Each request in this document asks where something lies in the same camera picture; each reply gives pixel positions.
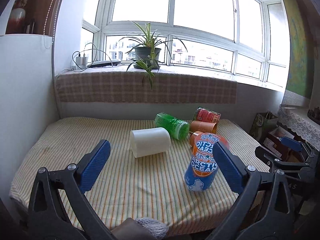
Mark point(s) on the green plastic bottle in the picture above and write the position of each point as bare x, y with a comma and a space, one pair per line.
172, 126

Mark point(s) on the plain orange cup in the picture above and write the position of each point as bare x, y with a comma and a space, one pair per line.
202, 127

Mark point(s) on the white cup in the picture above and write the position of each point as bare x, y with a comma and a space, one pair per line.
150, 142

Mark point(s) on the red printed cup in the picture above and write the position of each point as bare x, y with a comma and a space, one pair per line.
206, 116

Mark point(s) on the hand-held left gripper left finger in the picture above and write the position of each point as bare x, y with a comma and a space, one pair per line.
96, 165

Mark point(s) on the cardboard box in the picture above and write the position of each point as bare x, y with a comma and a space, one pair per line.
276, 140

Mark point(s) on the plaid cloth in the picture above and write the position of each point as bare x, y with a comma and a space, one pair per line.
125, 87

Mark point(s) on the grey knitted cloth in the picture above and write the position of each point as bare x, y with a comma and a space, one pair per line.
153, 227

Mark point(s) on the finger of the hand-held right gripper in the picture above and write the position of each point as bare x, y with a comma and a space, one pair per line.
291, 143
265, 155

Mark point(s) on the white lace cloth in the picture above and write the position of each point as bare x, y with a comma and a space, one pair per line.
300, 120

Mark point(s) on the flat black and white device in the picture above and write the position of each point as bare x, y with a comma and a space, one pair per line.
105, 63

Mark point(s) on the white charger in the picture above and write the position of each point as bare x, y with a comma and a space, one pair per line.
84, 62
78, 62

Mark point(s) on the vase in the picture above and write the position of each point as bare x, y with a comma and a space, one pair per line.
18, 17

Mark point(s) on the potted spider plant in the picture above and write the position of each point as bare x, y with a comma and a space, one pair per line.
147, 51

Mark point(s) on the white window frame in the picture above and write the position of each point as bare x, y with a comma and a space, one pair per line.
171, 25

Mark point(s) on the striped tablecloth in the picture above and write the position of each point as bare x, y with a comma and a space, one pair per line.
140, 180

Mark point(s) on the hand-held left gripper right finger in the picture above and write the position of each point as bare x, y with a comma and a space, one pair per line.
226, 165

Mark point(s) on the wooden cabinet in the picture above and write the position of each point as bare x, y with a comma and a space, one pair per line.
45, 2

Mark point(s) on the wall map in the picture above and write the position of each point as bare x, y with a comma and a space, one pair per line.
298, 42

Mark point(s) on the green paper bag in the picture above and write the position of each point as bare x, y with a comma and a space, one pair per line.
261, 125

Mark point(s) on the blue and orange printed cup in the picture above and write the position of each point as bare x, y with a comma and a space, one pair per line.
200, 177

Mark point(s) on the brown cloth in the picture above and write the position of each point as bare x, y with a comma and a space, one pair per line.
125, 230

